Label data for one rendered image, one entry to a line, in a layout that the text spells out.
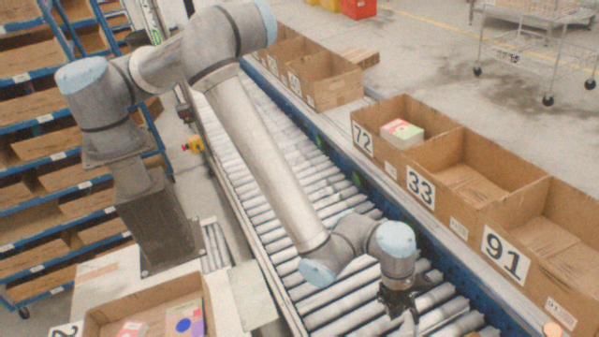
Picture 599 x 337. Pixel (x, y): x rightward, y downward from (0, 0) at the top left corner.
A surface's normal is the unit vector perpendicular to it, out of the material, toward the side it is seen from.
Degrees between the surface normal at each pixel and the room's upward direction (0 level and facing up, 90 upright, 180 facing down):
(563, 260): 0
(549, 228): 1
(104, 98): 89
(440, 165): 89
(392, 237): 5
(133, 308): 88
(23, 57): 91
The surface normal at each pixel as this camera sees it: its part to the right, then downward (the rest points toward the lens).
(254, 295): -0.13, -0.77
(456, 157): 0.44, 0.52
